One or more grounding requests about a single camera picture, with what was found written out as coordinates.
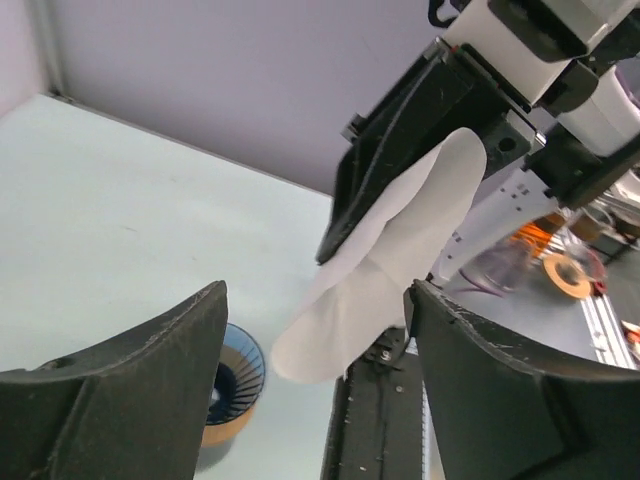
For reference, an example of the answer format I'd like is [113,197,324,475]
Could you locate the spare glass dripper set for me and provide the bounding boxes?
[542,253,592,300]

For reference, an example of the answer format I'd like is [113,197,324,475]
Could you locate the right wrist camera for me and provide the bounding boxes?
[428,1,639,103]

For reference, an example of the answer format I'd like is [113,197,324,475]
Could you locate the blue glass dripper cone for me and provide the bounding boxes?
[206,323,266,426]

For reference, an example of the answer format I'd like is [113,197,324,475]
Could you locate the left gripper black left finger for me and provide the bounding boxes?
[1,281,228,479]

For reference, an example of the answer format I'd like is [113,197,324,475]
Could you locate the single white paper filter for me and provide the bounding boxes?
[271,128,486,384]

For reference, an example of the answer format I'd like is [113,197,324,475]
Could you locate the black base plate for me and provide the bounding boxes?
[320,328,424,480]

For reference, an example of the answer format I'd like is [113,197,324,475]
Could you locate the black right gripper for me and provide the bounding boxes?
[316,39,535,264]

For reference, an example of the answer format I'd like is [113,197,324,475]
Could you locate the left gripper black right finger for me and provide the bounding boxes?
[405,280,639,479]

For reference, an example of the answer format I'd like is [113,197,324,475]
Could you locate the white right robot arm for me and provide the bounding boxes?
[316,34,639,290]

